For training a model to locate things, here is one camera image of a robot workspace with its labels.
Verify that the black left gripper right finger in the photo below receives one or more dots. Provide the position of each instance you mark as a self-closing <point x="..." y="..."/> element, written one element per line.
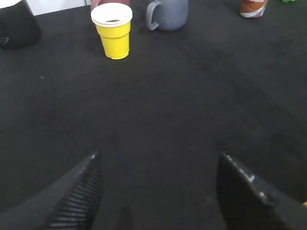
<point x="248" y="202"/>

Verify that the black ceramic mug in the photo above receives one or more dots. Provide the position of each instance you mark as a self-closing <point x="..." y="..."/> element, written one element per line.
<point x="18" y="26"/>

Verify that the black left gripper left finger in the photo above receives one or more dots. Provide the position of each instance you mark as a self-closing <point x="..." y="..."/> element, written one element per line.
<point x="70" y="203"/>

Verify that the red-brown ceramic mug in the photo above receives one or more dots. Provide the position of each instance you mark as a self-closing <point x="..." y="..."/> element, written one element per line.
<point x="95" y="3"/>

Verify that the orange Nescafe coffee bottle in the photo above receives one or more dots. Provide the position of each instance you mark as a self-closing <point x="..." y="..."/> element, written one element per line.
<point x="252" y="9"/>

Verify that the yellow paper cup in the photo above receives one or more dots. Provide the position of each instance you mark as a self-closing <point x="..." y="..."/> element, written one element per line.
<point x="113" y="24"/>

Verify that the grey ceramic mug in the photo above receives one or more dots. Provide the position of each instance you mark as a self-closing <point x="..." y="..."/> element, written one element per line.
<point x="166" y="15"/>

